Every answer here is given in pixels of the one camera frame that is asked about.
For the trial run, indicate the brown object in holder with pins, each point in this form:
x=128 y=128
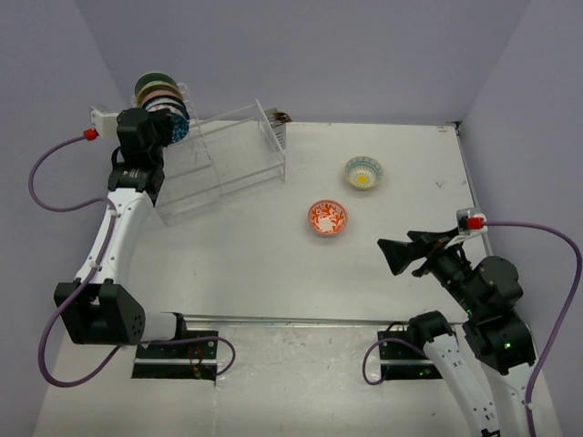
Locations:
x=282 y=117

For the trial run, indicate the dark green bowl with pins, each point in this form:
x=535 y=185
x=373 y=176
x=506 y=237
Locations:
x=152 y=77

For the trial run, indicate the white slotted cutlery holder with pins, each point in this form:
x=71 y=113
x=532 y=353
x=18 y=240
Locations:
x=279 y=129

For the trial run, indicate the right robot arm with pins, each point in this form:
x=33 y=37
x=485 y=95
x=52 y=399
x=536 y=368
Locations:
x=499 y=339

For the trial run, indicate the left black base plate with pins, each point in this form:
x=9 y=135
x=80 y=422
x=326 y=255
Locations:
x=190 y=361

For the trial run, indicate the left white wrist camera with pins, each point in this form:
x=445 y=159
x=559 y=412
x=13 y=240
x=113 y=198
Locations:
x=104 y=124

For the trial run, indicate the clear acrylic dish rack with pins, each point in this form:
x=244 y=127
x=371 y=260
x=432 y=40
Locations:
x=219 y=156

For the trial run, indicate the blue triangle pattern bowl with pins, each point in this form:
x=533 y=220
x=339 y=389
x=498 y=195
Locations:
x=180 y=127

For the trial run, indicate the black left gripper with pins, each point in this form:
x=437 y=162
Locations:
x=161 y=118

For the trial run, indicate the grey floral bowl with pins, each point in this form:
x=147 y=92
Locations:
x=155 y=102

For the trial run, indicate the orange floral bowl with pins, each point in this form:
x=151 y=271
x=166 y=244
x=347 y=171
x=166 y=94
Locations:
x=327 y=218

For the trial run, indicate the olive tan bowl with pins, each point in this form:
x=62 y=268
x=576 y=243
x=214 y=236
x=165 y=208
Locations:
x=158 y=86

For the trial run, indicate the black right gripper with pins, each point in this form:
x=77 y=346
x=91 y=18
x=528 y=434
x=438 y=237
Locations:
x=399 y=254

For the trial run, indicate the yellow teal patterned bowl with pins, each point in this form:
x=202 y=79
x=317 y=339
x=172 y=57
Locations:
x=363 y=172

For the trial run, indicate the pink bowl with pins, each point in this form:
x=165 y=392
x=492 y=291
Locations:
x=156 y=94

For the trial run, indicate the dark navy bowl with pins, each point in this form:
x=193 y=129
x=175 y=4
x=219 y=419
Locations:
x=173 y=108

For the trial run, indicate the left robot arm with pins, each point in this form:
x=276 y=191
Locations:
x=97 y=307

